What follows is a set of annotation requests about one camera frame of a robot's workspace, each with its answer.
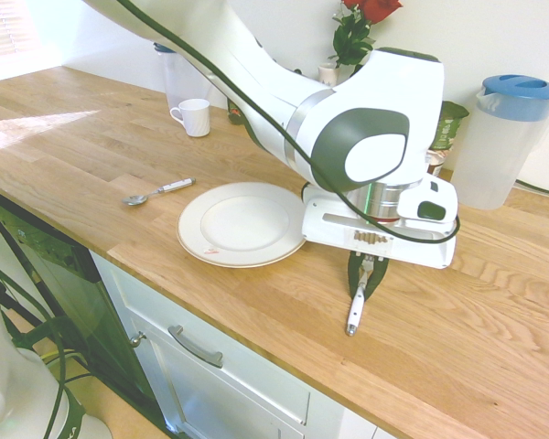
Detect white kitchen cabinet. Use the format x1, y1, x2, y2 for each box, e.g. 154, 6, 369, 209
91, 249, 381, 439

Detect white window blind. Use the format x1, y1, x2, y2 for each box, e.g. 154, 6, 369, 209
0, 0, 40, 59

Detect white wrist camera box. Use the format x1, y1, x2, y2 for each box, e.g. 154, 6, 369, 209
396, 177, 459, 226

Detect red roses with leaves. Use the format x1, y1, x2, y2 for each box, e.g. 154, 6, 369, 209
331, 0, 404, 77

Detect dark robot cable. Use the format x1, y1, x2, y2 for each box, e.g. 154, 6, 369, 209
116, 0, 462, 243

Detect white plate with gold rim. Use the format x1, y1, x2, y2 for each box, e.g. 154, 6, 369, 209
177, 181, 307, 270

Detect white ceramic vase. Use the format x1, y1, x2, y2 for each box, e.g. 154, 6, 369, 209
318, 62, 339, 87

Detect white handled metal spoon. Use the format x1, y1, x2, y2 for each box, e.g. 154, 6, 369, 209
122, 177, 197, 208

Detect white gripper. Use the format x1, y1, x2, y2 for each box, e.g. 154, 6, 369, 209
300, 182, 458, 302

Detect silver drawer handle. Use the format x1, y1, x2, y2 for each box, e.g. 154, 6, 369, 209
167, 324, 224, 369

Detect white handled metal fork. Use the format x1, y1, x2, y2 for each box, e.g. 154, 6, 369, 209
345, 254, 379, 337

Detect dark power cable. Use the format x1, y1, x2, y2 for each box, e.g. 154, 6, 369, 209
511, 178, 549, 207

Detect white ribbed ceramic mug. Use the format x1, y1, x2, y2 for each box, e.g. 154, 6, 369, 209
169, 98, 211, 138

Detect dark glass appliance door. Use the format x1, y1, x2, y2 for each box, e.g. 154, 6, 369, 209
0, 182, 166, 429

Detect green packet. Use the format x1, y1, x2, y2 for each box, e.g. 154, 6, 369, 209
427, 101, 470, 152

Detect clear plastic pitcher with lid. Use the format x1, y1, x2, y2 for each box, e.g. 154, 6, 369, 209
153, 41, 225, 111
452, 74, 549, 211

